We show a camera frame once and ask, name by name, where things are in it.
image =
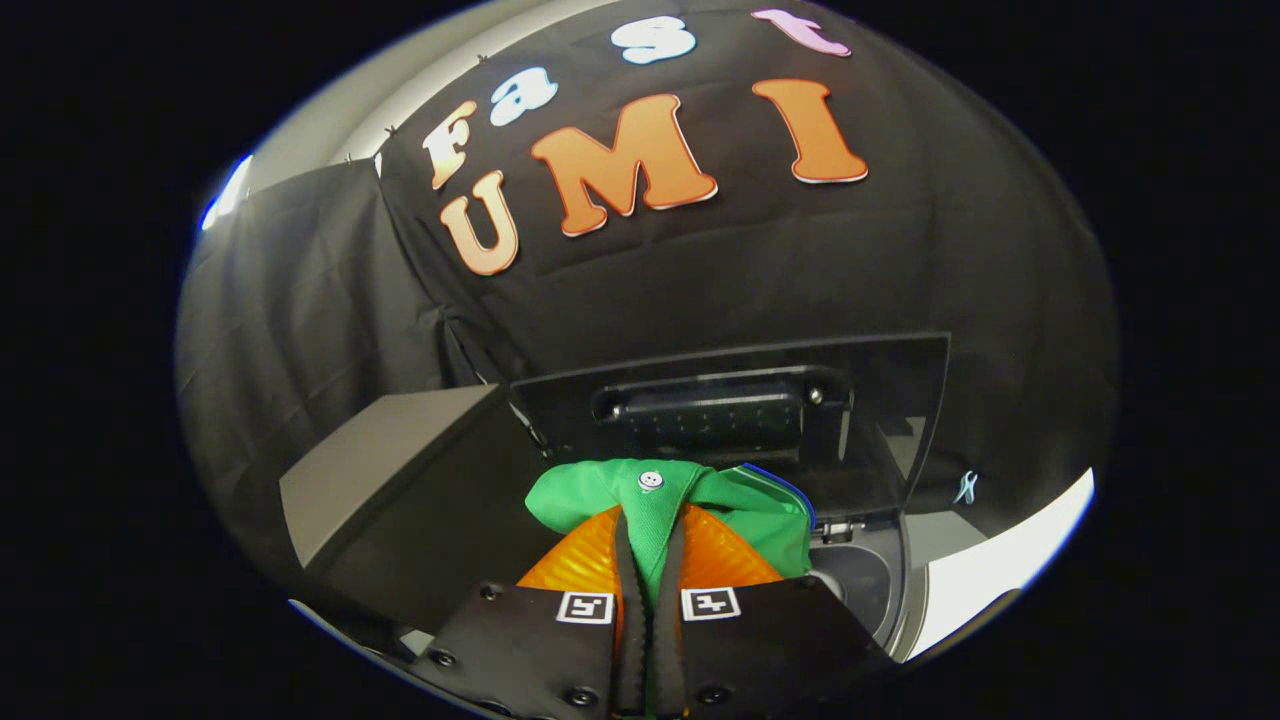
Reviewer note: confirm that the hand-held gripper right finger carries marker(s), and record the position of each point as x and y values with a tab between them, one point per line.
770	650

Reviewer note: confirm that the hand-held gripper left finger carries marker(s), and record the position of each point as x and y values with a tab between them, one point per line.
520	650

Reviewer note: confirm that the green polo shirt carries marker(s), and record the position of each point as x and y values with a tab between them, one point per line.
600	490

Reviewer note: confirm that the grey box stand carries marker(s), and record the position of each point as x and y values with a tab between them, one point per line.
400	450

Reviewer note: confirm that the black backdrop cloth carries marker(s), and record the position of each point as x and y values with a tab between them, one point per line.
800	270

